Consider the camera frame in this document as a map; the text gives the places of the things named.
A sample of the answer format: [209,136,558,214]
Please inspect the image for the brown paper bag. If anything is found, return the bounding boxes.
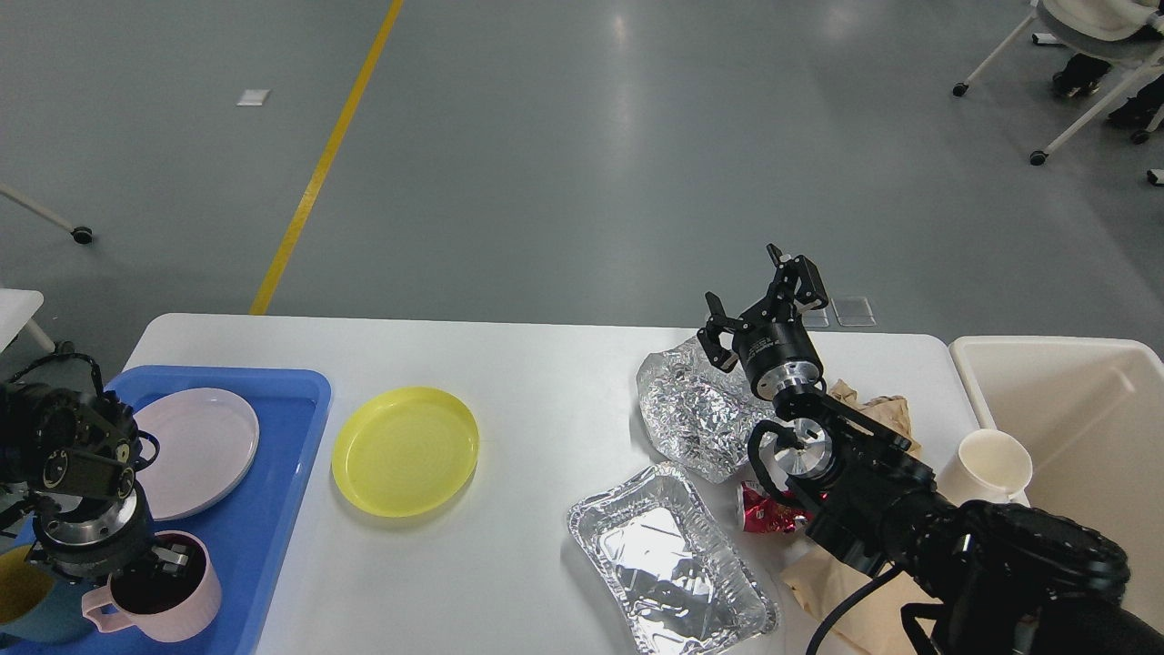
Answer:
[781,546,939,654]

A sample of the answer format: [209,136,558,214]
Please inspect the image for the beige plastic bin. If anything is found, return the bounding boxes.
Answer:
[949,336,1163,629]

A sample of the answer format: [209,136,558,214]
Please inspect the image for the small white side table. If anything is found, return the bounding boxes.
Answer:
[1,287,74,354]

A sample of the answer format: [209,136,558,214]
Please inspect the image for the pink plastic mug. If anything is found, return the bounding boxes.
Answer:
[81,531,222,643]

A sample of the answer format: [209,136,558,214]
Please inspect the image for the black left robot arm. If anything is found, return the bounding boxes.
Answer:
[1,354,193,585]

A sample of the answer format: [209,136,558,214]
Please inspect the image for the white rolling chair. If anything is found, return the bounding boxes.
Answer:
[951,0,1164,166]

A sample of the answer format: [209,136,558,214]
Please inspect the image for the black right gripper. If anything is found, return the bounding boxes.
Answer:
[696,242,830,399]

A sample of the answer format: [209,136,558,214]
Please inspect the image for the seated person dark trousers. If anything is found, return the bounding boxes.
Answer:
[1050,17,1164,130]

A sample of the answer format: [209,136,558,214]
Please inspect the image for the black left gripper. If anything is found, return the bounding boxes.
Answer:
[24,487,193,581]

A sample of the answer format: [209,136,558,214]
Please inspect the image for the crushed red can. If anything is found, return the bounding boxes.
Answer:
[737,480,812,534]

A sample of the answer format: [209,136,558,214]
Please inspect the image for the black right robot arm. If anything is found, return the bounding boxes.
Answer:
[696,245,1161,654]

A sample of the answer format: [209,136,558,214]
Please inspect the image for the blue plastic tray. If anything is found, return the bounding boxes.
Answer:
[3,365,332,654]

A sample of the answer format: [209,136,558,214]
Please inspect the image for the blue yellow cup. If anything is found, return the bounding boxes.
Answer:
[1,543,93,646]

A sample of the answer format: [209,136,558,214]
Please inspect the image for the crumpled brown paper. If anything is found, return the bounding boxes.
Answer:
[826,378,923,458]

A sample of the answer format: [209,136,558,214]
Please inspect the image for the pink plastic plate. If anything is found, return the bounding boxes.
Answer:
[134,389,260,522]

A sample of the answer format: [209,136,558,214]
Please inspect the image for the aluminium foil tray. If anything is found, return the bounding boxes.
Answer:
[567,463,781,654]

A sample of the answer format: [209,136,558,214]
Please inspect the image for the grey office chair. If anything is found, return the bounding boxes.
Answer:
[1,183,95,245]

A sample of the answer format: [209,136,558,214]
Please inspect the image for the crumpled aluminium foil sheet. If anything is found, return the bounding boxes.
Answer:
[636,337,775,484]

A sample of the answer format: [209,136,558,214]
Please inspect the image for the yellow plastic plate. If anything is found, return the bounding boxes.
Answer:
[331,386,481,519]

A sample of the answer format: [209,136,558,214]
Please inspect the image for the white paper cup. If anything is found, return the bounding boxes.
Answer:
[937,428,1034,507]

